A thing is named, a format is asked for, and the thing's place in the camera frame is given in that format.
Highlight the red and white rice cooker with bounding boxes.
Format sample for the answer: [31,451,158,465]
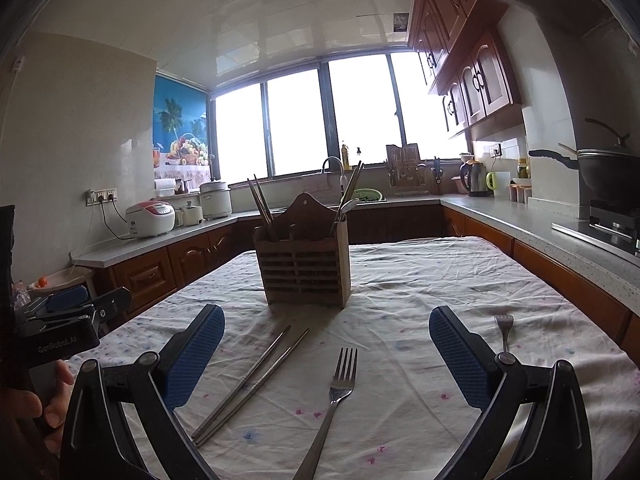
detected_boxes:
[124,200,176,239]

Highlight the metal chopstick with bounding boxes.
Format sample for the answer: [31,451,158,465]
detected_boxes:
[191,324,292,440]
[194,328,311,449]

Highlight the black gas stove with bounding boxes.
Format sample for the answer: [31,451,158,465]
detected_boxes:
[552,199,640,262]

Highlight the white floral tablecloth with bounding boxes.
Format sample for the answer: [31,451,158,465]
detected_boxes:
[65,236,640,480]

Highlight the large white rice cooker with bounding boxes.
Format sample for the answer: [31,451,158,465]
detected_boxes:
[199,179,234,220]

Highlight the black wok with handle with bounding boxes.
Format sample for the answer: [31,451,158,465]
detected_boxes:
[528,118,640,207]

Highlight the wooden wall cabinets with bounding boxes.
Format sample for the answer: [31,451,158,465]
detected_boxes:
[407,0,524,139]

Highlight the metal fork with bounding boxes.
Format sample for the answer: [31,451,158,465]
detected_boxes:
[292,347,359,480]
[493,313,515,356]

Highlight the black power cord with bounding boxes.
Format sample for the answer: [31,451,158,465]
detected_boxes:
[99,197,132,241]

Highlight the wire dish rack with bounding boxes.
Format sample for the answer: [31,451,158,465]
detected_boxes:
[384,143,430,196]

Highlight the white pitcher green handle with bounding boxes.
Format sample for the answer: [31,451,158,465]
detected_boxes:
[486,170,512,194]

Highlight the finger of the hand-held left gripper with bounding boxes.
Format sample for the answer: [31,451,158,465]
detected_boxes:
[46,284,91,314]
[92,287,134,334]

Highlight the grey speckled countertop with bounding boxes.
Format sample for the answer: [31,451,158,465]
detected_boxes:
[74,194,640,314]

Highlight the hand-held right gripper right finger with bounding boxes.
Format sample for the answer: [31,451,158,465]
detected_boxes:
[428,304,594,480]

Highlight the steel electric kettle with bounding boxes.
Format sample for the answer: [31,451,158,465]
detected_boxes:
[458,157,491,197]

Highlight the tropical fruit window blind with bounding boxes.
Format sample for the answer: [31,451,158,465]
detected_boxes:
[152,73,211,181]

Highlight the small white electric pot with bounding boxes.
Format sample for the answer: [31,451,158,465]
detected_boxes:
[177,201,204,226]

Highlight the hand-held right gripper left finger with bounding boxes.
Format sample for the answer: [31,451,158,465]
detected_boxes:
[59,303,227,480]

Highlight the chrome kitchen faucet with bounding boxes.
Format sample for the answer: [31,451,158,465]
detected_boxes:
[321,156,349,189]

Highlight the white spoon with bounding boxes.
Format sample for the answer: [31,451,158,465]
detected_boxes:
[333,198,360,224]

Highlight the wooden base cabinets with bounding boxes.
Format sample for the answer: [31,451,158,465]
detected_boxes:
[92,202,640,352]

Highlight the wooden utensil holder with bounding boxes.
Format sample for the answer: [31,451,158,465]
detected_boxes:
[252,192,351,310]

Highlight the person's left hand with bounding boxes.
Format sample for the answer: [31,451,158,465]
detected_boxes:
[0,360,77,443]

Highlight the large kitchen window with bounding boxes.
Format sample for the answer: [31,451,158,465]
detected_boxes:
[209,52,469,182]

